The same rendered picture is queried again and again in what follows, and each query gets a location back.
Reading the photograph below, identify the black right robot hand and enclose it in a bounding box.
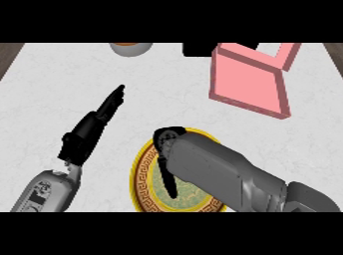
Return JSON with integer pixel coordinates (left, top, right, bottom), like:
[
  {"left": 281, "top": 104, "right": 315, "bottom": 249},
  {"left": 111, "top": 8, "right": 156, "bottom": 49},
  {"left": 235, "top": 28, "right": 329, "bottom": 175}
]
[{"left": 152, "top": 126, "right": 186, "bottom": 200}]

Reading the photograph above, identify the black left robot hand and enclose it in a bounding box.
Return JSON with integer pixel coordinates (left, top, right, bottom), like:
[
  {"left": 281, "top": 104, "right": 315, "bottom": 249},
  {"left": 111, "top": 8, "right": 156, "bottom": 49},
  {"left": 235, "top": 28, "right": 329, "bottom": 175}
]
[{"left": 56, "top": 84, "right": 127, "bottom": 167}]

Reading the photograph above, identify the yellow patterned plate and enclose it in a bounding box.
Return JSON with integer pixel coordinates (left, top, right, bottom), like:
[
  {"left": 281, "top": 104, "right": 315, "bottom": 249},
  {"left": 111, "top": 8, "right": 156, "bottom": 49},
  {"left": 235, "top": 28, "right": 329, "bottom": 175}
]
[{"left": 128, "top": 127, "right": 229, "bottom": 213}]

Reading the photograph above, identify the pink open box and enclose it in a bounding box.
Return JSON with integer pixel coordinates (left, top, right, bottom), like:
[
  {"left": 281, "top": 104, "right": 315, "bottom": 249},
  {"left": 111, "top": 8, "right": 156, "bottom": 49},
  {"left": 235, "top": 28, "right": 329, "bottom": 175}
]
[{"left": 207, "top": 43, "right": 303, "bottom": 121}]

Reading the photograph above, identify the grey bowl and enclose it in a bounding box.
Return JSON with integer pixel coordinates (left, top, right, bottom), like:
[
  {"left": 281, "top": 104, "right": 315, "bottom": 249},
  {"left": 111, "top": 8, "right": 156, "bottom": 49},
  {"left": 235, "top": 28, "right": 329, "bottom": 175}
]
[{"left": 109, "top": 43, "right": 155, "bottom": 58}]

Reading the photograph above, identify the black block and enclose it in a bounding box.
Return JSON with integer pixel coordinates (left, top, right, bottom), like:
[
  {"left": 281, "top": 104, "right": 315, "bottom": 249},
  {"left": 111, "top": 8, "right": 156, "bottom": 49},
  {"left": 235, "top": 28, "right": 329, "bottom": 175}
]
[{"left": 180, "top": 43, "right": 261, "bottom": 58}]

